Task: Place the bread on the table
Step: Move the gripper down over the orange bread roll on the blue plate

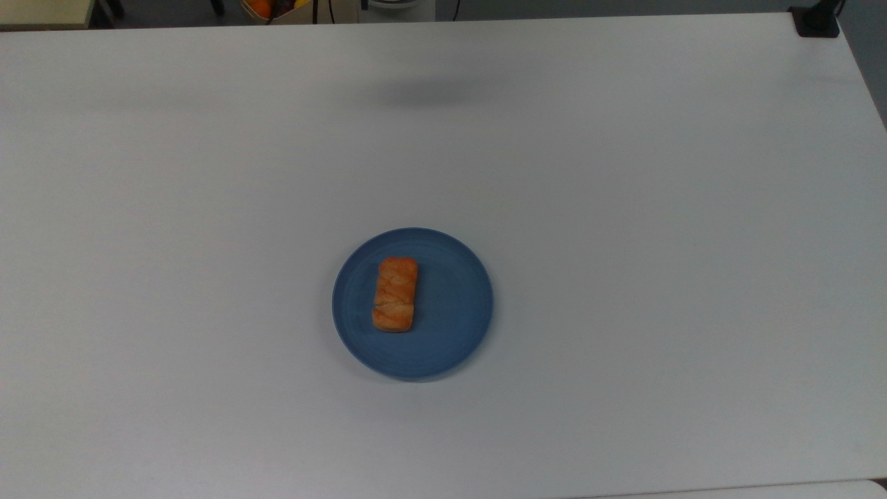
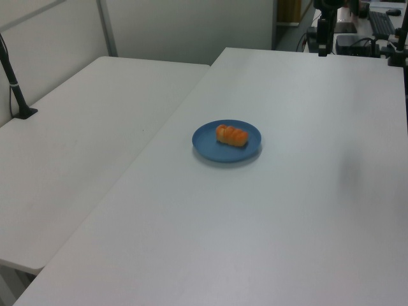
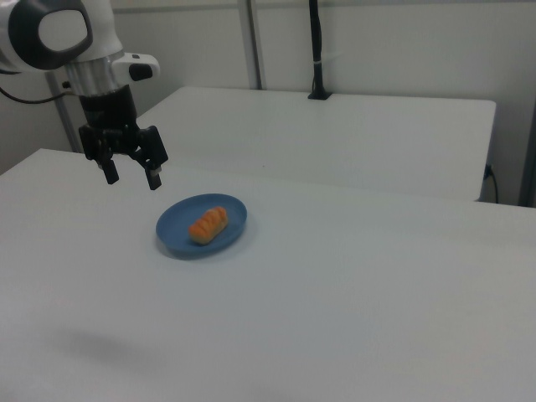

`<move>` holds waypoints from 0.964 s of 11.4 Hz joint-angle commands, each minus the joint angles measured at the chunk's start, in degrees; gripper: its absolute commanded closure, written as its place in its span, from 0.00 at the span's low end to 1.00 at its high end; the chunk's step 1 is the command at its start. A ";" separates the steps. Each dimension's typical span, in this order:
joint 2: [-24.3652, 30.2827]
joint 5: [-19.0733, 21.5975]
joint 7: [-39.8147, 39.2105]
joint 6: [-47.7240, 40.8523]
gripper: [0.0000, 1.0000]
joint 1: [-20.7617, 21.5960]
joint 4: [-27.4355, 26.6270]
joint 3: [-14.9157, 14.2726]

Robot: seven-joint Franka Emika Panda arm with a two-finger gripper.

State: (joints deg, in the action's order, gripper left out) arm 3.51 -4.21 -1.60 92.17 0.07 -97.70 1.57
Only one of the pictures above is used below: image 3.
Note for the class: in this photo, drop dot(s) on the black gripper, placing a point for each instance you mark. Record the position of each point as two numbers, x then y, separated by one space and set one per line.
109 109

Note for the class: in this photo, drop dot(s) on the orange bread loaf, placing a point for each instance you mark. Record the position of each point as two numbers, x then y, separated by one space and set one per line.
209 225

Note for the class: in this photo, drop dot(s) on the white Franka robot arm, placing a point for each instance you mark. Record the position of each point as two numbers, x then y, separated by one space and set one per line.
96 29

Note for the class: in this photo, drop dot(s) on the blue round plate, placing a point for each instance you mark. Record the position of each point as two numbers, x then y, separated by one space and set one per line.
176 234

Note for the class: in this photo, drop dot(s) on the white side table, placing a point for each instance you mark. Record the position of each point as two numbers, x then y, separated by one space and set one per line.
335 138

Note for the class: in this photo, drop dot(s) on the black pole with clamp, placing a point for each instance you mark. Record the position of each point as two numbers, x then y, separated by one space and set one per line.
317 50

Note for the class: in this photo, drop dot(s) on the grey partition post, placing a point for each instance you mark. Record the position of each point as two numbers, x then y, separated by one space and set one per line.
254 42
67 121

